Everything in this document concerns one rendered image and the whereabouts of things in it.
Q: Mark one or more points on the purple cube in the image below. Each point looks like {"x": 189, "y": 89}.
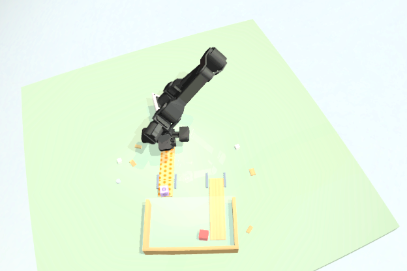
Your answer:
{"x": 164, "y": 191}

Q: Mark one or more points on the pale orange polka-dotted strip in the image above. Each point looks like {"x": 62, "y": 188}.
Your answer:
{"x": 166, "y": 171}

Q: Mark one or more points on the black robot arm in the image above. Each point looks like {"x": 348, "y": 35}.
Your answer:
{"x": 176, "y": 95}

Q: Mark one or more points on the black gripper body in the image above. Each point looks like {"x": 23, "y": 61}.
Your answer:
{"x": 183, "y": 134}

